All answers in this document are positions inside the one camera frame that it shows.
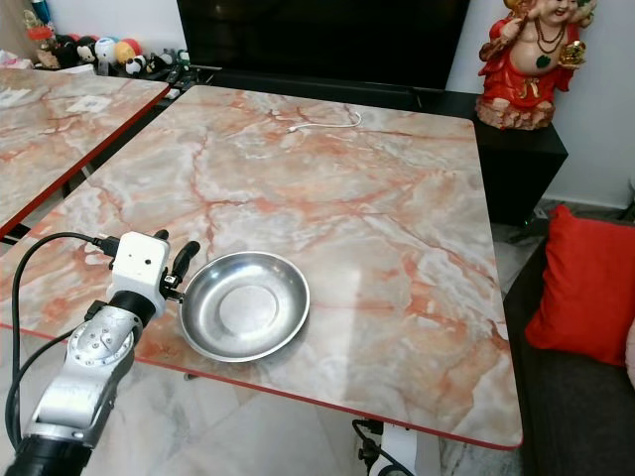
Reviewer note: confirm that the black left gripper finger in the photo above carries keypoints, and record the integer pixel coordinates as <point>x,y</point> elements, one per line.
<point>185,261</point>
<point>161,234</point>

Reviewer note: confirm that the round steel plate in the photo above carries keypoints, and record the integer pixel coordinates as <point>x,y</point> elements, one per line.
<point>244,307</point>

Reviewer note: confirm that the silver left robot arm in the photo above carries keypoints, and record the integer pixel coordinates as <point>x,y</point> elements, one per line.
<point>97,349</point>

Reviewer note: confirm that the small panda plush toy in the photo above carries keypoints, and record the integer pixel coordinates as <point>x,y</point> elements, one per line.
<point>137,65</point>

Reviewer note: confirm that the orange and yellow plush ball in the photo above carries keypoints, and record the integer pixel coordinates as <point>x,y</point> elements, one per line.
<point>129,49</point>

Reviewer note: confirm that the white and blue plush ball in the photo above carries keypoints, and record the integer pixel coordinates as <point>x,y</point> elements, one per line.
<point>106,50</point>

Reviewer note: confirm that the black plush toy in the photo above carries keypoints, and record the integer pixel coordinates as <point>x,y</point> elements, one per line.
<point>69,52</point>

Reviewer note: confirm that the black television screen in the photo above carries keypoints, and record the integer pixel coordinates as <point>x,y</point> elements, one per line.
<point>322,40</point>

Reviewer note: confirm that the white table leg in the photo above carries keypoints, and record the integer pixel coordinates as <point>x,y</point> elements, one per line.
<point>397,452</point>

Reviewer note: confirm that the red laughing Buddha statue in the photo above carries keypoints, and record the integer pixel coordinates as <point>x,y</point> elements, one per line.
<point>528,67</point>

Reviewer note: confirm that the red cushion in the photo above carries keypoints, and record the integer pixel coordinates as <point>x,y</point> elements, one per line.
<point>583,288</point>

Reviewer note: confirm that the dark grey sofa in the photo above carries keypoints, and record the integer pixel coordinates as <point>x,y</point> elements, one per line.
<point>571,416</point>

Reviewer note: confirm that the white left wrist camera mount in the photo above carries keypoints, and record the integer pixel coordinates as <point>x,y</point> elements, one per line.
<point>139,260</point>

